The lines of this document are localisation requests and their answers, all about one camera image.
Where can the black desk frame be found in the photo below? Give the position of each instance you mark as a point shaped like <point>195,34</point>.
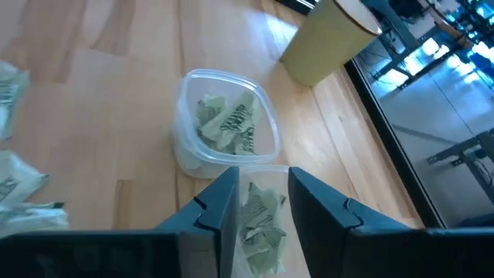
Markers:
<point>397,23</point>

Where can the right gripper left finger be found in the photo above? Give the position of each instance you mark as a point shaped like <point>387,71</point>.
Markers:
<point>208,216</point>

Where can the yellow-green paper cup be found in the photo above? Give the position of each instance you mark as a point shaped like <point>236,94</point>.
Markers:
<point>328,42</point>

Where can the grey metal frame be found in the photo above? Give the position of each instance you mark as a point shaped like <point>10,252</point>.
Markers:
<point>463,148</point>

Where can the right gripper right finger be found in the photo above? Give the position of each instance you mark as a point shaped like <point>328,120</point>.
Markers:
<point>320,220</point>

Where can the clear plastic container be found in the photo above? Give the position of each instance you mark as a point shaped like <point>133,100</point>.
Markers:
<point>266,175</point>
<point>189,116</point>

